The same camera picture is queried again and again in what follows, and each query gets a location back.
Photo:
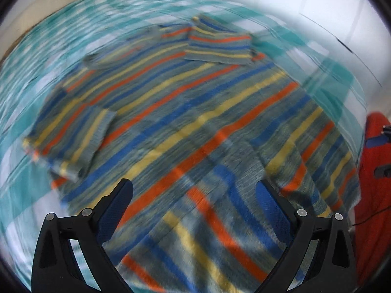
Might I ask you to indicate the red garment of person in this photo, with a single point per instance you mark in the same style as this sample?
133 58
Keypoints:
372 214

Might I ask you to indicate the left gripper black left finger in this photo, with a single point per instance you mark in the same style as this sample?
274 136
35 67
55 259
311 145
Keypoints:
55 267

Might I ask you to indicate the striped knit sweater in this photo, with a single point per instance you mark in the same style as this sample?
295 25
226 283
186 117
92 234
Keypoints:
194 116

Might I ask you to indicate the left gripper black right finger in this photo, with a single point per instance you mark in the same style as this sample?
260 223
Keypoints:
332 268

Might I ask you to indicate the teal white plaid bedspread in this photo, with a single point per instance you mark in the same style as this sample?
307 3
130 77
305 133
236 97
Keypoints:
54 47

